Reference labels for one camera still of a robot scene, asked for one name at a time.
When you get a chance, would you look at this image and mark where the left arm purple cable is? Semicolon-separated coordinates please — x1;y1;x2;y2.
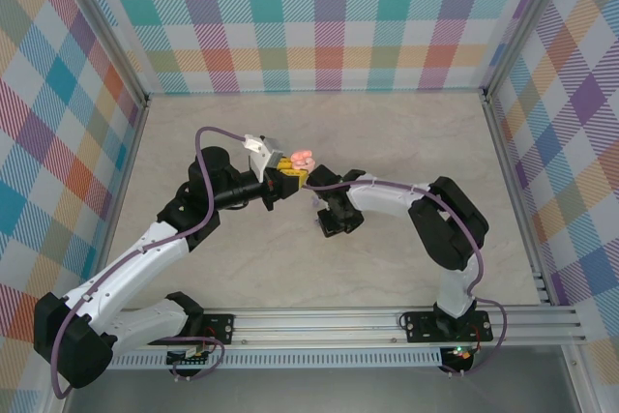
50;126;252;399

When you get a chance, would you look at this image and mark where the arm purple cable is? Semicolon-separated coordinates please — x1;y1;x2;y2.
305;180;508;378
50;126;252;399

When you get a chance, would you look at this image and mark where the thin aluminium back rail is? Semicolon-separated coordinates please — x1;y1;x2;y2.
144;87;487;97

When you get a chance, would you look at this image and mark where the aluminium mounting rail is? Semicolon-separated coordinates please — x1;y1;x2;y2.
109;305;587;350

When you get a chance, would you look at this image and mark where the aluminium side rail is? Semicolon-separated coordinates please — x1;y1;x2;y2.
90;98;151;296
482;96;553;307

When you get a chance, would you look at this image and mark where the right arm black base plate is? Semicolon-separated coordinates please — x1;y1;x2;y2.
402;310;494;344

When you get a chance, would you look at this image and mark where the slotted grey cable duct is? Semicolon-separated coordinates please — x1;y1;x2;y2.
109;352;444;370

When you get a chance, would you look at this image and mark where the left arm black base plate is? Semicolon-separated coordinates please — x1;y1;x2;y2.
196;311;237;347

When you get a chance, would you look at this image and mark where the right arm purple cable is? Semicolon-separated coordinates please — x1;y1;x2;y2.
305;180;508;378

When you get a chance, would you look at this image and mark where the short aluminium frame post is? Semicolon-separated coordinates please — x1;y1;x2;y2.
43;383;74;413
561;343;604;413

